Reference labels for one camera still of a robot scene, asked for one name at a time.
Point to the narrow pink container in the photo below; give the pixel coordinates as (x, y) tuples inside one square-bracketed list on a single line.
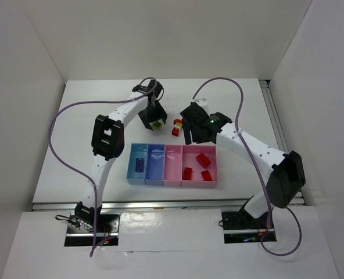
[(172, 166)]

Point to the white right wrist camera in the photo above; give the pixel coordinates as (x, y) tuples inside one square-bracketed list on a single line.
[(203, 103)]

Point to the red rounded lego brick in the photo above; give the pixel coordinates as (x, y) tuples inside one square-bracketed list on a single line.
[(203, 160)]

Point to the red curved lego brick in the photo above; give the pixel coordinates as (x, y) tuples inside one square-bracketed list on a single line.
[(206, 176)]

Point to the purple lego brick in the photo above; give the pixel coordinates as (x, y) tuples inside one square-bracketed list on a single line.
[(139, 165)]

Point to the aluminium front rail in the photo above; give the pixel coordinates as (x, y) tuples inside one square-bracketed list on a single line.
[(146, 205)]

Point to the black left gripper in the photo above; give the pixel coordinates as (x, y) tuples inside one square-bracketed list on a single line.
[(152, 114)]

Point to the red rectangular lego brick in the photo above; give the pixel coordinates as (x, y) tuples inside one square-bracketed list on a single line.
[(187, 174)]

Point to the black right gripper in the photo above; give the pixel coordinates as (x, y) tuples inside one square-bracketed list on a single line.
[(193, 128)]

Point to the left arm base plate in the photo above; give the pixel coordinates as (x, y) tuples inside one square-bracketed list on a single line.
[(79, 234)]

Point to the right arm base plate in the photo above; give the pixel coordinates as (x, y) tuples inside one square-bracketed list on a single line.
[(239, 228)]

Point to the aluminium rail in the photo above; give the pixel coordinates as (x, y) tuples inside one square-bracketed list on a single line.
[(273, 114), (146, 205)]

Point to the wide pink container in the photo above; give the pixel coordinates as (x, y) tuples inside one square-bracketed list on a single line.
[(189, 154)]

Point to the light blue container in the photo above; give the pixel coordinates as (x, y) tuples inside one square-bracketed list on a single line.
[(138, 150)]

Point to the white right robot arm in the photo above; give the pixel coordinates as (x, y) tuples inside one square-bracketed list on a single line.
[(281, 174)]

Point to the red green white lego stack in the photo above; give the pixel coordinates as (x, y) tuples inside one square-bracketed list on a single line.
[(177, 127)]

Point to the lime green lego brick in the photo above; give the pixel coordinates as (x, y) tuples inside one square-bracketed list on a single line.
[(157, 125)]

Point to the dark blue container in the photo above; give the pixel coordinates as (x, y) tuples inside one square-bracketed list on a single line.
[(155, 165)]

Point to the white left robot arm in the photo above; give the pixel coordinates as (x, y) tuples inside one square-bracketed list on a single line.
[(108, 143)]

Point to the aluminium right rail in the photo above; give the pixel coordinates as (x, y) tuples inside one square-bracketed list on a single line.
[(273, 114)]

